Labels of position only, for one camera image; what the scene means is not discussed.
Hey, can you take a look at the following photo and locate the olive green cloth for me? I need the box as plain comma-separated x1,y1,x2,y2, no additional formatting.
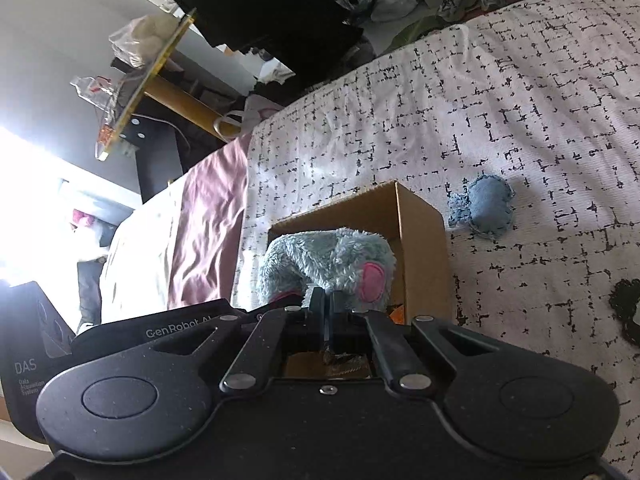
390,12,462,56

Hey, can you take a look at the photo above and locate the black lace cloth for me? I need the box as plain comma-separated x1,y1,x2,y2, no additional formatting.
608,279,640,347

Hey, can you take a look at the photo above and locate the black hanging garment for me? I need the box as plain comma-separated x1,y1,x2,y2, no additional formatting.
145,0,366,96

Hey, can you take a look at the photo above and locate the white handled bag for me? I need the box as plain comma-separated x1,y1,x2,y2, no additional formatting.
214,94,286,142

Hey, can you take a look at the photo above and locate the plastic bag of buns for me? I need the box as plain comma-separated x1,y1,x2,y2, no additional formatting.
109,14,179,61

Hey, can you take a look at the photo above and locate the grey-blue plush mouse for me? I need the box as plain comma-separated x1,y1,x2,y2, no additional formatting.
257,227,398,313

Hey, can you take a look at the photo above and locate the white bed sheet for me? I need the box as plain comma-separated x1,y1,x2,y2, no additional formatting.
100,175,187,326

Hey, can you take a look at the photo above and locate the cardboard box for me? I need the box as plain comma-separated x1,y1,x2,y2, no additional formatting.
267,180,455,378

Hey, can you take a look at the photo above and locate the black cabinet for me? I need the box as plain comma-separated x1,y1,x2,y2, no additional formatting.
107,115,186,204

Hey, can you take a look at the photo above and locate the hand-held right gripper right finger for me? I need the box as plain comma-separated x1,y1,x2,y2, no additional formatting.
327,291,502,396

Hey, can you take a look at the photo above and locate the yellow-edged table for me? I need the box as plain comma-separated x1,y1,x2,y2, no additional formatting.
95,7,239,162

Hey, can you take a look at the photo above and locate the white black patterned blanket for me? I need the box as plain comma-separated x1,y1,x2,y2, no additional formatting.
230,0,640,480

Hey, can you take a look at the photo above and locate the small blue denim toy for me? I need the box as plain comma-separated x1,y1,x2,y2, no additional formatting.
446,174,516,239

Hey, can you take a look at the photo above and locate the pink bed sheet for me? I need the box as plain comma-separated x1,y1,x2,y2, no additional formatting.
167,132,251,311

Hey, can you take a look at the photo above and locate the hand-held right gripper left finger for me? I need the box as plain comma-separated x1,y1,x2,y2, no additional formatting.
147,290,327,394

